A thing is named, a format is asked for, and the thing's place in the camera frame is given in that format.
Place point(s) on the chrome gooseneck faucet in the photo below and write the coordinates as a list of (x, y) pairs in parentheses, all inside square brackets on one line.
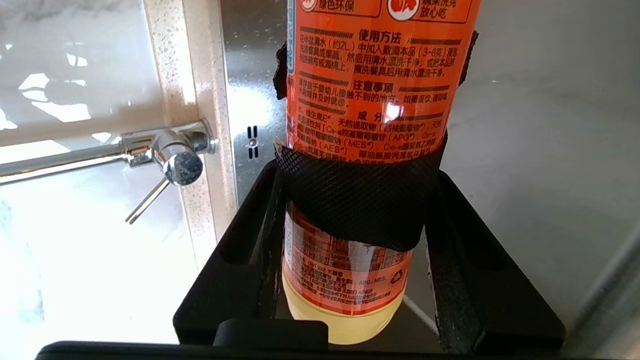
[(182, 165)]

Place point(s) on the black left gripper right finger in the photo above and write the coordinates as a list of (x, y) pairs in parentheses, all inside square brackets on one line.
[(480, 290)]

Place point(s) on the stainless steel sink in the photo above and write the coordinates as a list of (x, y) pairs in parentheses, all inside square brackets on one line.
[(525, 150)]

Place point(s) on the orange dish soap bottle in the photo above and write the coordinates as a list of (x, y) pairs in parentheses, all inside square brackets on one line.
[(370, 100)]

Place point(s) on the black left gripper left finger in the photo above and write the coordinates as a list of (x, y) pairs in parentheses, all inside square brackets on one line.
[(235, 280)]

